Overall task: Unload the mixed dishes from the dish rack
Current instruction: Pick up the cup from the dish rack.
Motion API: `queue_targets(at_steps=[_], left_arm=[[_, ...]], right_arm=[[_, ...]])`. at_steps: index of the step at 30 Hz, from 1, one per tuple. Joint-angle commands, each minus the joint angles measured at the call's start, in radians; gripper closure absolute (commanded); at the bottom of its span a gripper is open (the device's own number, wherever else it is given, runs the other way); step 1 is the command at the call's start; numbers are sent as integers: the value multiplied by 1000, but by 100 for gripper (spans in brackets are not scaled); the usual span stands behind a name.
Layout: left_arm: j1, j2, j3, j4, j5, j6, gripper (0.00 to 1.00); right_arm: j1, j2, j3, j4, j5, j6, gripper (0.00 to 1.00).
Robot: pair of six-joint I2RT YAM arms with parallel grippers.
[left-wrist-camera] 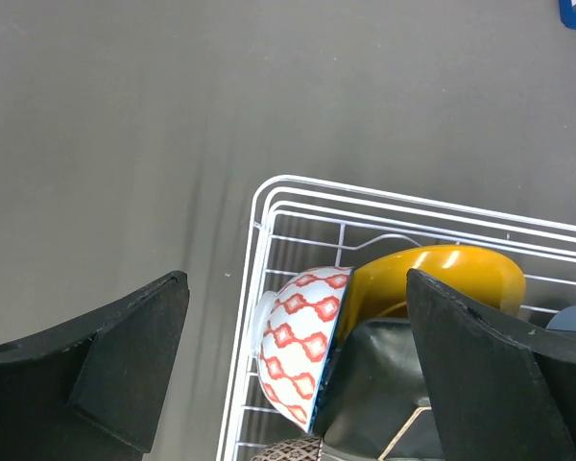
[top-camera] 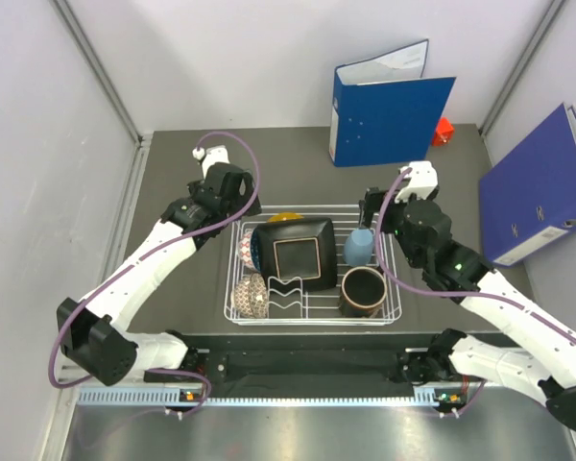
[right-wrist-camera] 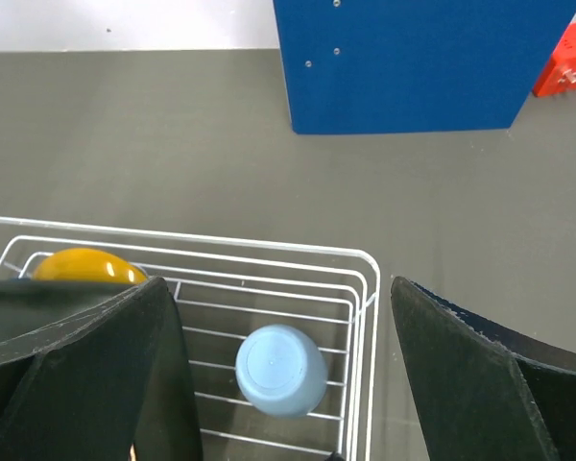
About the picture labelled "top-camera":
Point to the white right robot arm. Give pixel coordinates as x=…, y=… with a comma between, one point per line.
x=545, y=369

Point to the dark brown mug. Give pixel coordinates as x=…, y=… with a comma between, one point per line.
x=363, y=292

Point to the small orange object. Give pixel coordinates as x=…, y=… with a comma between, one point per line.
x=443, y=133

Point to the purple leaning binder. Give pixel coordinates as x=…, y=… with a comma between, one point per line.
x=528, y=199

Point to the light blue cup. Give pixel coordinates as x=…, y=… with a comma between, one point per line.
x=358, y=248

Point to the slotted cable duct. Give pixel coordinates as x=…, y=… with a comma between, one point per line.
x=178, y=397

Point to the black square plate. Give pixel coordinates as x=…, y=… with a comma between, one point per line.
x=302, y=249

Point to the red white patterned bowl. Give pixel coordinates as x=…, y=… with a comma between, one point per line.
x=244, y=250

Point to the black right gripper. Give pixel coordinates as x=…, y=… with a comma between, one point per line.
x=368, y=206

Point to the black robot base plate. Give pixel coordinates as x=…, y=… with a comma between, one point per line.
x=396, y=357

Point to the blue patterned bowl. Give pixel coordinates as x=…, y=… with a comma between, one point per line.
x=254, y=251

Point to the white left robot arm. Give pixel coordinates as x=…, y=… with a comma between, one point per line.
x=94, y=331

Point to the brown floral patterned bowl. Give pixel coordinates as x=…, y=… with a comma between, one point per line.
x=240, y=298

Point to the yellow plate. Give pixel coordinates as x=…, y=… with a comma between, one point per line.
x=284, y=216

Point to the white wire dish rack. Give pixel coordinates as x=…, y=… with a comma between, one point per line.
x=289, y=303

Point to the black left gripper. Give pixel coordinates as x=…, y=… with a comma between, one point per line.
x=247, y=184

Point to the blue standing binder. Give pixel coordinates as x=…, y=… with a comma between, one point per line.
x=384, y=110

